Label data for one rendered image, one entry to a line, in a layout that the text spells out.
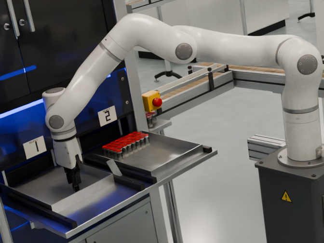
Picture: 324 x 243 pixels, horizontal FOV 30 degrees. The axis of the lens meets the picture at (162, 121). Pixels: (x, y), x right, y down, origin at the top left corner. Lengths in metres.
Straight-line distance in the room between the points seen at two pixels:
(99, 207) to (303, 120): 0.73
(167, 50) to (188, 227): 1.86
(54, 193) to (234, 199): 1.84
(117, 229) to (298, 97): 0.98
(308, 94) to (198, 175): 2.24
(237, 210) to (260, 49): 1.83
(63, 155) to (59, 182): 0.22
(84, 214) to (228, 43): 0.71
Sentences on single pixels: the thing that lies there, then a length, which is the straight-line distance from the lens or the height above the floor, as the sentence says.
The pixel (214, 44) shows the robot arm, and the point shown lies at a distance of 1.96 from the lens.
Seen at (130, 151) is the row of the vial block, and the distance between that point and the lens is 2.33.
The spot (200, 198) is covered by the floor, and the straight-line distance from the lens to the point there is 3.87.
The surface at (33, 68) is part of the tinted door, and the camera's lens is 2.20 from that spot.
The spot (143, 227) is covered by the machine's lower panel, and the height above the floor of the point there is 0.48.
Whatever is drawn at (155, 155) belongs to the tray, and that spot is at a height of 0.88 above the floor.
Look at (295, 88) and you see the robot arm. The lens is 2.00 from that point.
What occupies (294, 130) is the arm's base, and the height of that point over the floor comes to 0.98.
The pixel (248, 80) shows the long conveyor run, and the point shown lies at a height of 0.88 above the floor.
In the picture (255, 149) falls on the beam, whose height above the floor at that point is 0.50.
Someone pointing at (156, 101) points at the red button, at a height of 1.00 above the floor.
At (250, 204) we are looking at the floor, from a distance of 3.72.
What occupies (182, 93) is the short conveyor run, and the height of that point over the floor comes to 0.93.
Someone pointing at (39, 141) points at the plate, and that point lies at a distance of 2.23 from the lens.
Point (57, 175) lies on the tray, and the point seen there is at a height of 0.88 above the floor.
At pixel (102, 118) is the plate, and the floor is 1.02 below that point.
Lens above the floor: 1.75
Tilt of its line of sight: 19 degrees down
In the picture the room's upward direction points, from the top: 10 degrees counter-clockwise
